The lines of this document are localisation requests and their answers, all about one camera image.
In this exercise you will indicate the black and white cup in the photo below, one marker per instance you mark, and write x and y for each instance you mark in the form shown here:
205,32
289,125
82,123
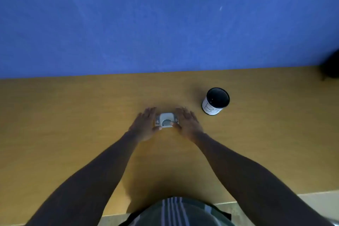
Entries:
215,101

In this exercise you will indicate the person's right thumb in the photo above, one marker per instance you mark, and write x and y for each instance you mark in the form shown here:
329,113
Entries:
175,125

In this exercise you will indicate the person's right forearm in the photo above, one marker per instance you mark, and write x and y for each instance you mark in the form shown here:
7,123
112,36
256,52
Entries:
254,180

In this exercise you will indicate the person's left hand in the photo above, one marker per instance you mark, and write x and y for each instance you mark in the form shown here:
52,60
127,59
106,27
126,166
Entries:
143,126

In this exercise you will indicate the small white device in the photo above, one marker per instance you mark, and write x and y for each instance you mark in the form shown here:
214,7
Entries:
166,120

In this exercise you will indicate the person's right hand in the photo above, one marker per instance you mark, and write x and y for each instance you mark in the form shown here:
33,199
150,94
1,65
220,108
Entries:
188,125

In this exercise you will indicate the person's left thumb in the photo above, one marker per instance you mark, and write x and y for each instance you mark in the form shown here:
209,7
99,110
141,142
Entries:
156,129

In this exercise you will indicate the striped green shirt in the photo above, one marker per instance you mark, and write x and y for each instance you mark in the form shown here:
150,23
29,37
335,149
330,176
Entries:
177,212

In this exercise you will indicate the black object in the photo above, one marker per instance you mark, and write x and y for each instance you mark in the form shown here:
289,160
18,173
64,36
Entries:
331,65

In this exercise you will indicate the person's left forearm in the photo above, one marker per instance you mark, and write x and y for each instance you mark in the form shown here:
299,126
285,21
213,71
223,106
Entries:
84,180

